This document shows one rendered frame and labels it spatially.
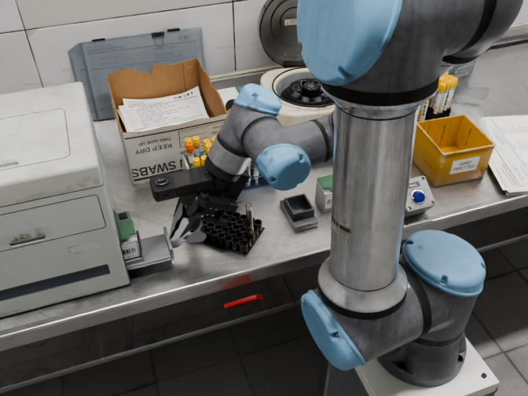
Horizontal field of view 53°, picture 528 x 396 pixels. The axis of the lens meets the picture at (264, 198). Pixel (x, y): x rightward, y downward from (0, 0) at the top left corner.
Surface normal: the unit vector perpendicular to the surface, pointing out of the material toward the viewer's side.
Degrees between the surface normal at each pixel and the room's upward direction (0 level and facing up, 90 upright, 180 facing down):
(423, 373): 72
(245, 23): 90
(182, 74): 88
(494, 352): 0
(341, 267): 88
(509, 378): 0
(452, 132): 90
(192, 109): 2
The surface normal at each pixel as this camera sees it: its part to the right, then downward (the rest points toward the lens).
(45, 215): 0.33, 0.63
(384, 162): 0.06, 0.58
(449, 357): 0.36, 0.35
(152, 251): 0.00, -0.74
